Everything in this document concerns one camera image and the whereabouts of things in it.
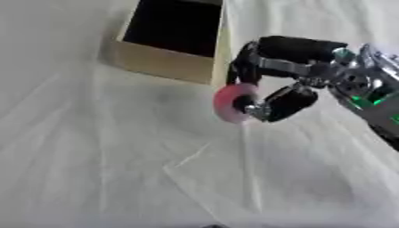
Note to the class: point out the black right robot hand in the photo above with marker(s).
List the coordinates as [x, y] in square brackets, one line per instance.
[291, 50]

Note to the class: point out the pink round disc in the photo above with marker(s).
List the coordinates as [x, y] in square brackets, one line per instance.
[226, 102]

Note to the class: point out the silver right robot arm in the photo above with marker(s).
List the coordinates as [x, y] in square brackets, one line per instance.
[371, 86]

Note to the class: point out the tan cardboard box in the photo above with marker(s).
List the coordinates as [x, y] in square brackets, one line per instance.
[176, 38]

